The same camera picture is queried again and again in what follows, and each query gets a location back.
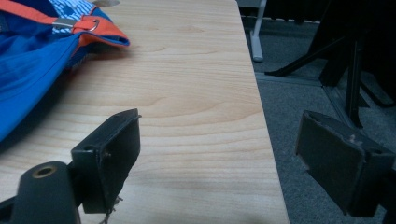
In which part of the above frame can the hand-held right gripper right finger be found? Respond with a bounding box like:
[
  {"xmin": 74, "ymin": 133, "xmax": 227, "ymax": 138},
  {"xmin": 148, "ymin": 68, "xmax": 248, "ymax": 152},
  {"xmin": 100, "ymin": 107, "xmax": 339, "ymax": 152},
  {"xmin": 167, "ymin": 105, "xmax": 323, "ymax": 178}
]
[{"xmin": 294, "ymin": 109, "xmax": 396, "ymax": 218}]

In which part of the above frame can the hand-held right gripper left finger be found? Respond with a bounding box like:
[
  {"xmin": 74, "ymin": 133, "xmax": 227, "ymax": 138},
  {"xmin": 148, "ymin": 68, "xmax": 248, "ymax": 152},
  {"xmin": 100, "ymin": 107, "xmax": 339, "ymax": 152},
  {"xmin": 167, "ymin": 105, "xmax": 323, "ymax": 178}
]
[{"xmin": 70, "ymin": 107, "xmax": 143, "ymax": 215}]

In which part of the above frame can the black metal stand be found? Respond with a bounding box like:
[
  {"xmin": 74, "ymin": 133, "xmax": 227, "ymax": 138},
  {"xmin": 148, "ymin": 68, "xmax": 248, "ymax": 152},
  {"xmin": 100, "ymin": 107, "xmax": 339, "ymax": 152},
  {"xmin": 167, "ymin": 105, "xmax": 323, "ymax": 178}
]
[{"xmin": 264, "ymin": 0, "xmax": 396, "ymax": 129}]

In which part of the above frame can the blue and orange backpack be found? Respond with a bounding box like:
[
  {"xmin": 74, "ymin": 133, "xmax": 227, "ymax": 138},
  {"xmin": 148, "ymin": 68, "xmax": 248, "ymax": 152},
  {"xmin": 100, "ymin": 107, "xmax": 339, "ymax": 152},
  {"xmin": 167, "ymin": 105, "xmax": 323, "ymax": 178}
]
[{"xmin": 0, "ymin": 0, "xmax": 131, "ymax": 144}]

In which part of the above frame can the white metal table leg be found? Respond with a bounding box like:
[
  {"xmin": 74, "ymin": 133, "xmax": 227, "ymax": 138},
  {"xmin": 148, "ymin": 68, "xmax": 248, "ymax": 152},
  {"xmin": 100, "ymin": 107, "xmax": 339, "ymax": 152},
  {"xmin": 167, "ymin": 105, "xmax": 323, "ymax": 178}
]
[{"xmin": 248, "ymin": 0, "xmax": 269, "ymax": 63}]

